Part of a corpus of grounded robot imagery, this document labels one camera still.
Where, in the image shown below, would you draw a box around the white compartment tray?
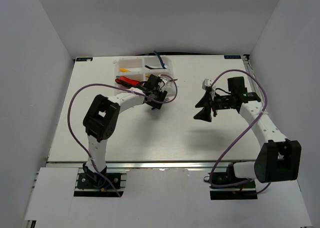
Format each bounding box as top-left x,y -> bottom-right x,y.
113,56 -> 175,81

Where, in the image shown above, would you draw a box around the blue sticker corner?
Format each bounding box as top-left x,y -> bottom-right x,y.
223,55 -> 242,60
75,57 -> 93,62

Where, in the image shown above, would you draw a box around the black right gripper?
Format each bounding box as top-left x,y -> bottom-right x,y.
193,91 -> 235,122

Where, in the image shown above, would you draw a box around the yellow handle screwdriver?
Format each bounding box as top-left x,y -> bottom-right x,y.
119,68 -> 130,72

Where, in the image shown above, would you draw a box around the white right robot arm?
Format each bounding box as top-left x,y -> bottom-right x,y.
194,77 -> 302,188

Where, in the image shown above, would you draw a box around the blue sticker right corner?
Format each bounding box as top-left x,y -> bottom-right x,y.
223,55 -> 242,60

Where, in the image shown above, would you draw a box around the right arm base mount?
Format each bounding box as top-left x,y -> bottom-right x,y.
203,163 -> 258,200

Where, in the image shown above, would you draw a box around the blue handled cutters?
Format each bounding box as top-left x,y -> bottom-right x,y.
144,51 -> 169,70

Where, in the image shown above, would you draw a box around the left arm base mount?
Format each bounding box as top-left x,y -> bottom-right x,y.
73,171 -> 126,197

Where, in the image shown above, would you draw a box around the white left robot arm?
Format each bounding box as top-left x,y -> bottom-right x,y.
83,74 -> 168,187

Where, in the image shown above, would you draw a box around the aluminium rail front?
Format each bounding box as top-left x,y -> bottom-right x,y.
46,159 -> 256,171

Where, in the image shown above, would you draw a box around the blue sticker left corner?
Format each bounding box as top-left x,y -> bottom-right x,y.
75,57 -> 93,62

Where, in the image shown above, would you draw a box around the yellow pliers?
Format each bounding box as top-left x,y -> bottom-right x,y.
144,74 -> 177,83

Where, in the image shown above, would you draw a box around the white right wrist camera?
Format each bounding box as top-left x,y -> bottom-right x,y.
202,79 -> 216,101

